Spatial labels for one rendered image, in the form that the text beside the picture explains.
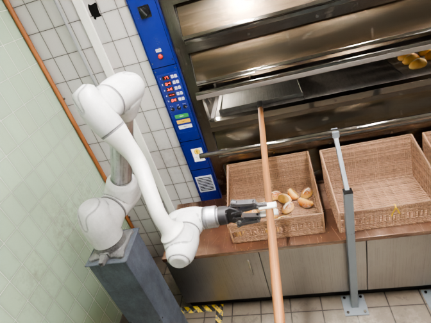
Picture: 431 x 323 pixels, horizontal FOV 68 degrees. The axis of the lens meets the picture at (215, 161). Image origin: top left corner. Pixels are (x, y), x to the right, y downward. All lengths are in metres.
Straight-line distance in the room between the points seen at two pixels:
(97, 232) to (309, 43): 1.45
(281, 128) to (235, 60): 0.52
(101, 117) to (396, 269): 1.82
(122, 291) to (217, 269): 0.63
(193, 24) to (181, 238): 1.18
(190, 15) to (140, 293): 1.48
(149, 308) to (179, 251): 0.79
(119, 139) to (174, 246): 0.42
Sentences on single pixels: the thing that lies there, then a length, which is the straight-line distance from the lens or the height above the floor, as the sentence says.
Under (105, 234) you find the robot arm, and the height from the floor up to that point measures 1.14.
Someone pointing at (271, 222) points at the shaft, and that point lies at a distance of 1.21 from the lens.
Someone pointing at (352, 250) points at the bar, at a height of 0.55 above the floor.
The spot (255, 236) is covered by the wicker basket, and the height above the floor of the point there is 0.61.
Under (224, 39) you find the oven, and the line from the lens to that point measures 1.89.
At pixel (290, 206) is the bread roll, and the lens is 2.10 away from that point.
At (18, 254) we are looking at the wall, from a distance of 1.90.
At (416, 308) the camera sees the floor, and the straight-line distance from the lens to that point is 2.44.
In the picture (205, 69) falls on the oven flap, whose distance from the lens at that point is 1.94.
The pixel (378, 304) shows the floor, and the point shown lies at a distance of 2.42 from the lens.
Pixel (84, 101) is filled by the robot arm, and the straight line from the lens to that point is 1.18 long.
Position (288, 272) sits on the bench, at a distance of 2.14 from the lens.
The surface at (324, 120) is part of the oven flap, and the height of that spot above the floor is 1.04.
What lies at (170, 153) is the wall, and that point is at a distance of 2.24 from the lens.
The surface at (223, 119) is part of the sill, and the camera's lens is 2.06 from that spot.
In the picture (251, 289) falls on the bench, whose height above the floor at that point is 0.20.
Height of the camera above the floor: 2.04
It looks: 31 degrees down
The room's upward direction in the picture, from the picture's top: 18 degrees counter-clockwise
